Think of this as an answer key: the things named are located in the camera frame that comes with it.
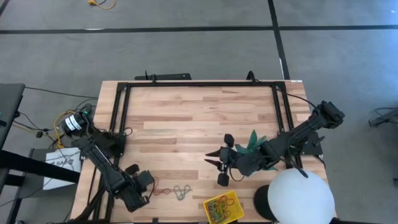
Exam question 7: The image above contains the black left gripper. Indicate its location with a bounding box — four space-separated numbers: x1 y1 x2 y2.
119 164 155 213

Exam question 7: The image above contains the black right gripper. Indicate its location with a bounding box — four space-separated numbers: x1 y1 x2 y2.
204 133 262 187

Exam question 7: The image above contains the red rubber band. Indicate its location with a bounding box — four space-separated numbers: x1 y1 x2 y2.
150 176 172 197

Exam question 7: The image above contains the teal rubber band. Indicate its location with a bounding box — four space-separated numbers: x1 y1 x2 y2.
173 184 192 201

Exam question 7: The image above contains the green artificial plant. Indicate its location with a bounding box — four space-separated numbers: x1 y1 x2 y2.
234 129 279 172

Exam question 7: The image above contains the yellow plastic basket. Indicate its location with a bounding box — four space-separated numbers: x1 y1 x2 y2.
203 190 245 224

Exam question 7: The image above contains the black round lamp base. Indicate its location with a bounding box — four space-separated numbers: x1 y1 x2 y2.
253 184 276 221

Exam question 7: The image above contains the white paper sheet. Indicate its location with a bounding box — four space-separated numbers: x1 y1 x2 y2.
43 147 82 190

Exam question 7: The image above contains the black power adapter green light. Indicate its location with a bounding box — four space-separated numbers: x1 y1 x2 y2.
79 105 93 118

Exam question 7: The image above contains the white globe lamp shade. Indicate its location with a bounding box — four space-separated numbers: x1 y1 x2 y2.
267 167 336 224

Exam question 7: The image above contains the black power strip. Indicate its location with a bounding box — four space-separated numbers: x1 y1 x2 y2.
134 73 192 81

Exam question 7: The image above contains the black desk bar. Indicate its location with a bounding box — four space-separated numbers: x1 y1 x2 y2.
0 150 81 184

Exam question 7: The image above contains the grey side desk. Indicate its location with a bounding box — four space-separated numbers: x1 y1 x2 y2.
0 83 26 150

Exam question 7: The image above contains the grey floor device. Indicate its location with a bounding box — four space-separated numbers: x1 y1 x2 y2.
368 107 398 128

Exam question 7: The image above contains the black cable bundle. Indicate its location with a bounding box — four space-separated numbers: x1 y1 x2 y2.
74 155 121 222

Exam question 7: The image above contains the black metal table frame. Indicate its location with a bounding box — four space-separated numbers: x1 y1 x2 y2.
104 80 303 222

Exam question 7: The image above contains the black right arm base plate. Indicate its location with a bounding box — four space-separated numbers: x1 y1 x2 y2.
298 132 324 156

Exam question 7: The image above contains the long black cable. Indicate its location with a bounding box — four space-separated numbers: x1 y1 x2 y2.
275 83 321 110

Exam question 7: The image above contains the yellow floor cable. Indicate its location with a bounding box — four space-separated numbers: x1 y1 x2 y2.
88 0 116 10

